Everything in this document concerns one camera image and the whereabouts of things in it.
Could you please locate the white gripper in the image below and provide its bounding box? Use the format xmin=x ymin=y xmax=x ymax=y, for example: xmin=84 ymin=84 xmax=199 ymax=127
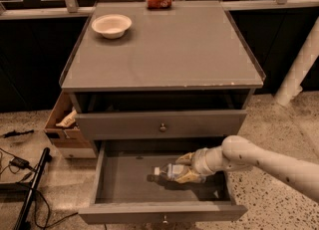
xmin=174 ymin=148 xmax=214 ymax=184

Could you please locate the blue plastic water bottle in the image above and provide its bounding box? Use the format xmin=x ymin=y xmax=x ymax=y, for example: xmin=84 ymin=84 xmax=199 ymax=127
xmin=154 ymin=163 xmax=191 ymax=182

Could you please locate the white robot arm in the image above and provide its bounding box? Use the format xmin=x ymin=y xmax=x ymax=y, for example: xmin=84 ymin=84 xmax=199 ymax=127
xmin=174 ymin=135 xmax=319 ymax=202

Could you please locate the grey open middle drawer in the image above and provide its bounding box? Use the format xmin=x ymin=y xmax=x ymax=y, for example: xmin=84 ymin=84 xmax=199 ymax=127
xmin=79 ymin=138 xmax=246 ymax=224

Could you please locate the grey top drawer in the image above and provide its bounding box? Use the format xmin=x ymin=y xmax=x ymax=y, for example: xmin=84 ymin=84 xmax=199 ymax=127
xmin=71 ymin=89 xmax=251 ymax=140

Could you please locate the grey drawer cabinet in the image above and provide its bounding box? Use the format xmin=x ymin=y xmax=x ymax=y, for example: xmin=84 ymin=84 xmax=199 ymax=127
xmin=59 ymin=0 xmax=267 ymax=155

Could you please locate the open cardboard box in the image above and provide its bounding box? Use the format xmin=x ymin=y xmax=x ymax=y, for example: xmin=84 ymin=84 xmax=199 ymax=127
xmin=44 ymin=93 xmax=97 ymax=158

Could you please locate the crumpled paper bag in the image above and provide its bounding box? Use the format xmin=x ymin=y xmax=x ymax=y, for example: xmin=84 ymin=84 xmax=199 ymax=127
xmin=57 ymin=111 xmax=77 ymax=128

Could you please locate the white paper bowl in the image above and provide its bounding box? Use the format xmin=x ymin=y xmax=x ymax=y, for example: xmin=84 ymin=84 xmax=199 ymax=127
xmin=92 ymin=14 xmax=132 ymax=39

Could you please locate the orange soda can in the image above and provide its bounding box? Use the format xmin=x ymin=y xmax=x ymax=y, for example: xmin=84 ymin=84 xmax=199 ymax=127
xmin=145 ymin=0 xmax=174 ymax=10

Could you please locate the black pole stand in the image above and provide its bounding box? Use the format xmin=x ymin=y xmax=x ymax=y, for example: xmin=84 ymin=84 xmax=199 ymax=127
xmin=13 ymin=147 xmax=52 ymax=230

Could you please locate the black tool on floor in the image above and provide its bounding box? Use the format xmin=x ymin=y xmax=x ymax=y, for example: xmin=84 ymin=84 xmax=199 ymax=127
xmin=0 ymin=129 xmax=34 ymax=138

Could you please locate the white pillar post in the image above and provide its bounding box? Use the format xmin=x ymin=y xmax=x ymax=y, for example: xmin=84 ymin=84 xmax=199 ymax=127
xmin=274 ymin=18 xmax=319 ymax=107

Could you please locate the black power adapter cable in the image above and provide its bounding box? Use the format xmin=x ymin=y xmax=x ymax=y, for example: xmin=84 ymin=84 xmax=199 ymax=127
xmin=0 ymin=146 xmax=79 ymax=230

